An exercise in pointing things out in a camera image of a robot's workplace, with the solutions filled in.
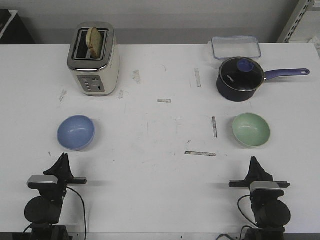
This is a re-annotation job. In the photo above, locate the blue bowl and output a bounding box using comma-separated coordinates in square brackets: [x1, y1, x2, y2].
[57, 115, 96, 151]

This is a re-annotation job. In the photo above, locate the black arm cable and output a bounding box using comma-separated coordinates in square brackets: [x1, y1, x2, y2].
[216, 194, 258, 240]
[65, 186, 88, 240]

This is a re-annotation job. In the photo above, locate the white metal shelf rack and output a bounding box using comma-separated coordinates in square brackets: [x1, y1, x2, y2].
[276, 0, 320, 43]

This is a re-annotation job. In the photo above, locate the clear plastic food container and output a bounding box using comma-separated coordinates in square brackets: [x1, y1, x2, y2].
[211, 35, 262, 60]

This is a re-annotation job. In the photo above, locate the green bowl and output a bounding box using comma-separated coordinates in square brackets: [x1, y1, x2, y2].
[232, 113, 271, 148]

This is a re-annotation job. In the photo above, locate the toasted bread slice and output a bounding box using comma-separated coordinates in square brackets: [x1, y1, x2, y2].
[86, 27, 103, 59]

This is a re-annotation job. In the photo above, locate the glass pot lid blue knob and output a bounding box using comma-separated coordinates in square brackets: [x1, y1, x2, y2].
[219, 57, 265, 92]

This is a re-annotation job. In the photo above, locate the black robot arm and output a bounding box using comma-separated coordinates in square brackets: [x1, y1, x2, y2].
[24, 153, 87, 240]
[228, 156, 291, 240]

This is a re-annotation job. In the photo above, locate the cream two-slot toaster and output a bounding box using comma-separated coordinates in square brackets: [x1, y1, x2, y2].
[67, 21, 120, 96]

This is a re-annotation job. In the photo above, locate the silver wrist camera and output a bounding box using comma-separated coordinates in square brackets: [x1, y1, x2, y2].
[249, 181, 285, 197]
[27, 175, 58, 190]

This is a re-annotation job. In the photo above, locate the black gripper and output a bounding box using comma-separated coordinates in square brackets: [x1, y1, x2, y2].
[38, 153, 87, 200]
[228, 156, 290, 199]

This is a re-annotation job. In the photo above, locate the dark blue saucepan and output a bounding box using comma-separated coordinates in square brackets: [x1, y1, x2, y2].
[216, 64, 310, 102]

